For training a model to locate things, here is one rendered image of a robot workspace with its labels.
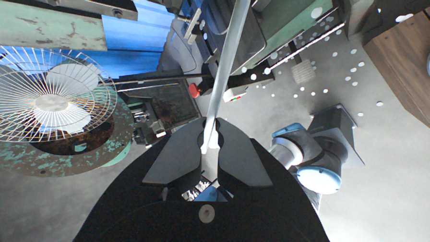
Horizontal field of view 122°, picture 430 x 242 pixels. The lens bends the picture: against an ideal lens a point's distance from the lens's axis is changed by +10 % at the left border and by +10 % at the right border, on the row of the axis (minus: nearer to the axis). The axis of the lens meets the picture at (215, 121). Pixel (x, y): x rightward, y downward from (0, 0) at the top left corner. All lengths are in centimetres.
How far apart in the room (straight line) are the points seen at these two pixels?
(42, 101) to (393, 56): 147
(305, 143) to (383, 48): 44
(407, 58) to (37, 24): 98
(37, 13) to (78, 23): 5
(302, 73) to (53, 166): 190
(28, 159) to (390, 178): 243
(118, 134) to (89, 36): 117
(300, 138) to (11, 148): 175
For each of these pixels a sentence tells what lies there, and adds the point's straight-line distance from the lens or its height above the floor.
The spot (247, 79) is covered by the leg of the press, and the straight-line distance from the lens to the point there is 81.
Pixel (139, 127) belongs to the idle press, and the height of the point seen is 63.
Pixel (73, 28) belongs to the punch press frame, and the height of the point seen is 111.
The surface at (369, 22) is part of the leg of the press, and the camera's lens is 110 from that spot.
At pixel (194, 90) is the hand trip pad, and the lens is 64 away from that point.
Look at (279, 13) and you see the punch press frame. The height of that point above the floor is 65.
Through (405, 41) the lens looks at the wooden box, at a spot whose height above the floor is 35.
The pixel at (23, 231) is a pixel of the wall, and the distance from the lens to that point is 737.
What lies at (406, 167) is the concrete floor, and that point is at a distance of 132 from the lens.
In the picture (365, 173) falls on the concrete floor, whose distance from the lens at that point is 135.
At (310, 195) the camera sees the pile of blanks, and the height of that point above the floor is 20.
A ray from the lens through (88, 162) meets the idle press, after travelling 152.
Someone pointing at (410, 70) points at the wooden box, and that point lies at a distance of 78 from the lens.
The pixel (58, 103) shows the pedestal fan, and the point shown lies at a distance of 103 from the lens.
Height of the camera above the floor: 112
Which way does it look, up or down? 39 degrees down
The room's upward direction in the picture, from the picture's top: 115 degrees counter-clockwise
